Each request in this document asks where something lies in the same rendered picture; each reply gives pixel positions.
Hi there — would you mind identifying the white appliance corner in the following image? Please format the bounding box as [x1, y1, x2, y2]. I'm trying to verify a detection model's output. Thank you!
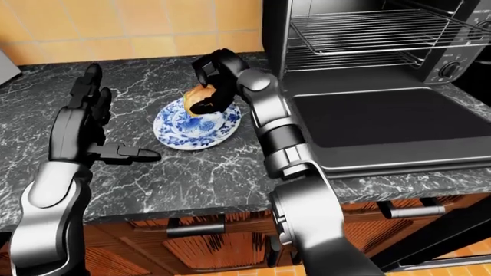
[0, 48, 22, 86]

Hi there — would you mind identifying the brown wooden cabinet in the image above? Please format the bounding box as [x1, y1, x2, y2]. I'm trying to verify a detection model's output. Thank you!
[0, 193, 491, 276]

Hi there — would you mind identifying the chrome wire oven rack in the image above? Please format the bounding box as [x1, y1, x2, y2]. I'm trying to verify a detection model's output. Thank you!
[284, 45, 425, 73]
[288, 8, 491, 55]

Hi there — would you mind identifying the black cabinet drawer handle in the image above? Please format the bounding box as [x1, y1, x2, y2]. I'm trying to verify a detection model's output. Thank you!
[166, 214, 226, 238]
[376, 196, 447, 221]

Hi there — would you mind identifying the black oven control knob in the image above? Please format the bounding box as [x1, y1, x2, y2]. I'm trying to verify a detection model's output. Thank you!
[440, 60, 467, 78]

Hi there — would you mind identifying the blue white patterned plate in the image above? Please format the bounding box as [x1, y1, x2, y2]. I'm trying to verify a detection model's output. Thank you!
[153, 97, 242, 151]

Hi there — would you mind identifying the black toaster oven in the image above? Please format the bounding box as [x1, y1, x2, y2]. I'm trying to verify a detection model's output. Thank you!
[261, 0, 491, 93]

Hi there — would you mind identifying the black oven door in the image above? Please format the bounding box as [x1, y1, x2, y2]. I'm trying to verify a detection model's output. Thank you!
[282, 85, 491, 173]

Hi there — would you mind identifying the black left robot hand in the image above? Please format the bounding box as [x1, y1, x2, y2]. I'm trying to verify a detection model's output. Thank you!
[48, 62, 162, 166]

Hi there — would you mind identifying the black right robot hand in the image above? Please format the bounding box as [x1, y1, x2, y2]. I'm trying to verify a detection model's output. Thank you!
[189, 48, 247, 117]

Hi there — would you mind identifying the golden bread roll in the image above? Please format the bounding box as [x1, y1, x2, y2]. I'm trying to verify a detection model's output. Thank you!
[184, 84, 216, 117]

